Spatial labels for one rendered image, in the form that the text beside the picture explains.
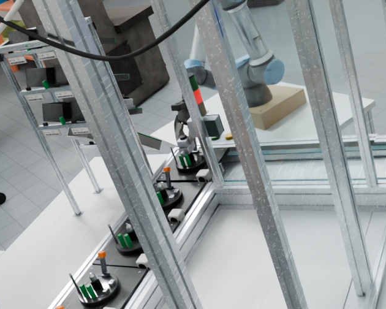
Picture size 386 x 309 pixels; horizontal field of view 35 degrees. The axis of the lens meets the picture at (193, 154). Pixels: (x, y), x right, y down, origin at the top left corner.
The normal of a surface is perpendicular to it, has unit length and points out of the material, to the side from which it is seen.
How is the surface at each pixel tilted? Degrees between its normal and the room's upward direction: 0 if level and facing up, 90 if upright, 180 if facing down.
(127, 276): 0
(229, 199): 90
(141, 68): 90
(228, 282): 0
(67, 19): 90
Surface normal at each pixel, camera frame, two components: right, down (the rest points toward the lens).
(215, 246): -0.30, -0.84
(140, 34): 0.74, 0.10
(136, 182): 0.86, -0.04
